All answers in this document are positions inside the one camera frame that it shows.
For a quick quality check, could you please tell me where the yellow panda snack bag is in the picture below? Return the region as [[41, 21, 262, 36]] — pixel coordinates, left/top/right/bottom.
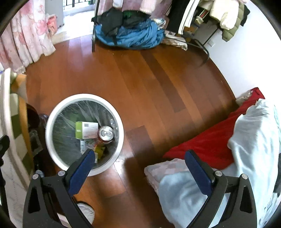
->
[[94, 144, 106, 160]]

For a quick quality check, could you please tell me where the green cardboard box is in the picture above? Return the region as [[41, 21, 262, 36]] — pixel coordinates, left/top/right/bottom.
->
[[75, 121, 99, 140]]

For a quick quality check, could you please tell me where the red cola can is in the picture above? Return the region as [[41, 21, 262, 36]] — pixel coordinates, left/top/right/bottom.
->
[[98, 126, 114, 144]]

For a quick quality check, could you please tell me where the white round trash bin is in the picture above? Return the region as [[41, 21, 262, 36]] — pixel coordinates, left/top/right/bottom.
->
[[45, 94, 124, 176]]

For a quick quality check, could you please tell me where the red bed sheet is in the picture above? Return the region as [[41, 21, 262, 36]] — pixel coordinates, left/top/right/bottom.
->
[[163, 87, 264, 170]]

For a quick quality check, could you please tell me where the grey slipper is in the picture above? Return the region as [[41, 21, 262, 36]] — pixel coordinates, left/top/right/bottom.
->
[[77, 202, 95, 224]]

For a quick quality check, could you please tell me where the white diamond pattern tablecloth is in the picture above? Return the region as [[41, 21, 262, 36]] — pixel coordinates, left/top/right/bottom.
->
[[1, 68, 34, 227]]

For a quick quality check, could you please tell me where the grey patterned pillow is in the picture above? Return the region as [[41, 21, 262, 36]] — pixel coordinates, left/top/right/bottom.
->
[[144, 158, 189, 195]]

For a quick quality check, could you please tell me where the light blue blanket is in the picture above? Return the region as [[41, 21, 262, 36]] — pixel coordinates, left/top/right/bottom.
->
[[158, 99, 280, 227]]

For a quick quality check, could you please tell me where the pink floral curtain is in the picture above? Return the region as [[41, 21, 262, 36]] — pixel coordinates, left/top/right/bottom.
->
[[1, 1, 56, 73]]

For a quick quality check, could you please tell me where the blue clothes pile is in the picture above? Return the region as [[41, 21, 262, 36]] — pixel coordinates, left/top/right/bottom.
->
[[91, 7, 166, 50]]

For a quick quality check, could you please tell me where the black clothes rack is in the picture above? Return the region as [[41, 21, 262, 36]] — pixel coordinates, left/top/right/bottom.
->
[[92, 0, 210, 64]]

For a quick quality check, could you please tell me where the white puffer jacket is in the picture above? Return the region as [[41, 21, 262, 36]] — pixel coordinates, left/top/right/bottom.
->
[[198, 0, 240, 30]]

